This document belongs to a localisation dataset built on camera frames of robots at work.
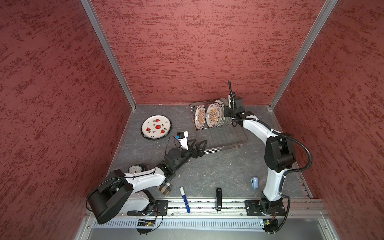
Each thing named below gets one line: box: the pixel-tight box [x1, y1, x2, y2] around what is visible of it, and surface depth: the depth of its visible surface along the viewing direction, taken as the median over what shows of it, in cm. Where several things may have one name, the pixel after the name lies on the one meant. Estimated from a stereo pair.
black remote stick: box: [215, 187, 223, 212], surface depth 77 cm
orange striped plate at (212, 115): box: [206, 103, 220, 128], surface depth 106 cm
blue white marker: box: [179, 186, 191, 213], surface depth 77 cm
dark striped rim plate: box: [140, 114, 173, 141], surface depth 106 cm
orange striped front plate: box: [194, 104, 206, 130], surface depth 106 cm
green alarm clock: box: [128, 163, 151, 174], surface depth 85 cm
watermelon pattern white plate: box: [140, 114, 172, 141], surface depth 107 cm
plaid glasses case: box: [158, 182, 172, 195], surface depth 79 cm
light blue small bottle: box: [250, 176, 259, 190], surface depth 82 cm
